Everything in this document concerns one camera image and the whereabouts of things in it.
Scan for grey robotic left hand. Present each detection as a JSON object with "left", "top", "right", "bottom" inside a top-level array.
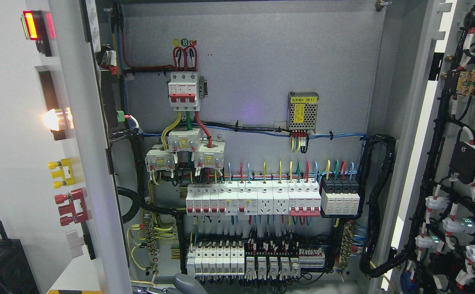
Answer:
[{"left": 132, "top": 273, "right": 207, "bottom": 294}]

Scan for red indicator lamp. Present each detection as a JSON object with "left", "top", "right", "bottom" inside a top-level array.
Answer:
[{"left": 22, "top": 11, "right": 56, "bottom": 41}]

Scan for metal mesh power supply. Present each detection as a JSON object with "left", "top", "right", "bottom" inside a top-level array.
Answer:
[{"left": 287, "top": 91, "right": 319, "bottom": 132}]

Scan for red terminal connector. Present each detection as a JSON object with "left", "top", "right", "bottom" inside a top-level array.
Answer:
[{"left": 54, "top": 188, "right": 89, "bottom": 227}]

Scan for yellow terminal connector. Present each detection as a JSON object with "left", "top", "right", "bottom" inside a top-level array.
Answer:
[{"left": 47, "top": 158, "right": 76, "bottom": 189}]

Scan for black digital power meter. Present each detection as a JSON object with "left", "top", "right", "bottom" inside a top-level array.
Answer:
[{"left": 38, "top": 69, "right": 60, "bottom": 111}]

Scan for white glowing indicator lamp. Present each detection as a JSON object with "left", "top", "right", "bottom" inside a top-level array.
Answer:
[{"left": 43, "top": 107, "right": 74, "bottom": 131}]

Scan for white current transformers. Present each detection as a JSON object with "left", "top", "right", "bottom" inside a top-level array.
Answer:
[{"left": 145, "top": 128, "right": 226, "bottom": 173}]

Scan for grey cabinet door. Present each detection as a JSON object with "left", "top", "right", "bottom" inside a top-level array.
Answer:
[
  {"left": 26, "top": 0, "right": 132, "bottom": 294},
  {"left": 362, "top": 0, "right": 475, "bottom": 294}
]

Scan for white red main breaker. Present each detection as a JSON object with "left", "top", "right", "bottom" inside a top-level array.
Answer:
[{"left": 168, "top": 72, "right": 208, "bottom": 112}]

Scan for white rotary selector switch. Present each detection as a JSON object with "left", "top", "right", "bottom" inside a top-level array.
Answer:
[{"left": 66, "top": 231, "right": 96, "bottom": 260}]

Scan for black corrugated cable conduit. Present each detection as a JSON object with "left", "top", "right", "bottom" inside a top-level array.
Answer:
[{"left": 358, "top": 135, "right": 397, "bottom": 278}]

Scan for white socket breaker row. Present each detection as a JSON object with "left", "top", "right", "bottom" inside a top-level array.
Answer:
[{"left": 186, "top": 179, "right": 321, "bottom": 216}]

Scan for black white surge protector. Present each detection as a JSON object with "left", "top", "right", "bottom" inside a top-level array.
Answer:
[{"left": 320, "top": 178, "right": 362, "bottom": 220}]

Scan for black equipment box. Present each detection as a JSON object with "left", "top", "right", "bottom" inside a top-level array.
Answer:
[{"left": 0, "top": 221, "right": 39, "bottom": 294}]

